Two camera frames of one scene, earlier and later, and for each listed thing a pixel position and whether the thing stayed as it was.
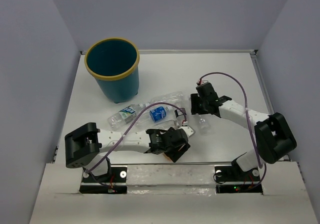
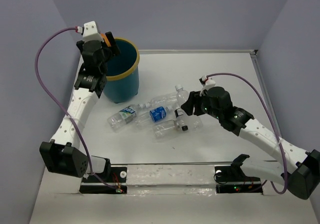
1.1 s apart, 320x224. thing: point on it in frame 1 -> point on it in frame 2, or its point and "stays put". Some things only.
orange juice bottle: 166,157 -> 106,39
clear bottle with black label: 180,116 stays put
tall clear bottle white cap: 205,128 -> 193,122
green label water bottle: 118,119 stays put
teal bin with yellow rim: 114,63 stays put
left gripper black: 174,155 -> 115,51
